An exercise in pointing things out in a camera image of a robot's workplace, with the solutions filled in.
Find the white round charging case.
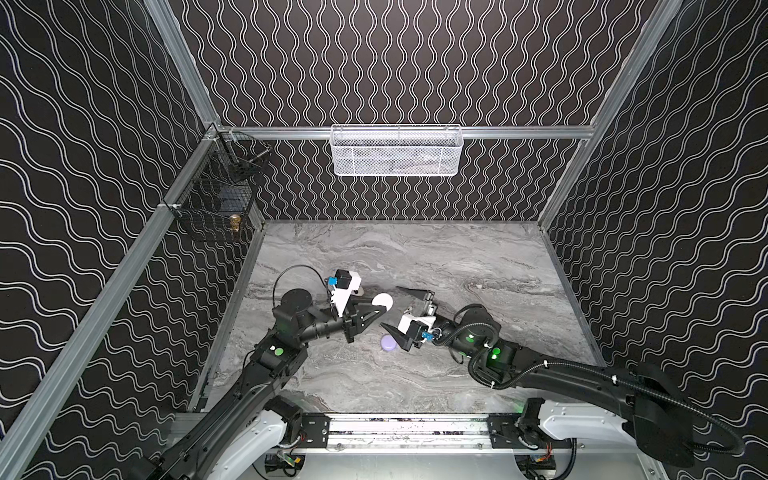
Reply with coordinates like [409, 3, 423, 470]
[371, 293, 394, 311]

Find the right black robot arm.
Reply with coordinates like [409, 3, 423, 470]
[383, 289, 745, 468]

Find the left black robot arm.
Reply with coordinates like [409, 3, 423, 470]
[127, 289, 393, 479]

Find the purple round charging case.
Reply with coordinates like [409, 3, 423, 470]
[380, 334, 398, 352]

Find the brass object in basket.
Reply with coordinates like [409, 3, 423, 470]
[229, 214, 242, 233]

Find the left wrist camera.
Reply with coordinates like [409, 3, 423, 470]
[327, 269, 361, 318]

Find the aluminium front rail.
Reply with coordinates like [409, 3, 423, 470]
[170, 411, 652, 455]

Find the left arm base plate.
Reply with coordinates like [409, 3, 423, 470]
[286, 413, 331, 449]

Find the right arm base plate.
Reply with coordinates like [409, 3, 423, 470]
[486, 414, 572, 451]

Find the white mesh wall basket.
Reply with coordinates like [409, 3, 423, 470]
[329, 124, 464, 177]

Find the black wire wall basket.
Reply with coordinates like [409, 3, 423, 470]
[171, 132, 273, 244]

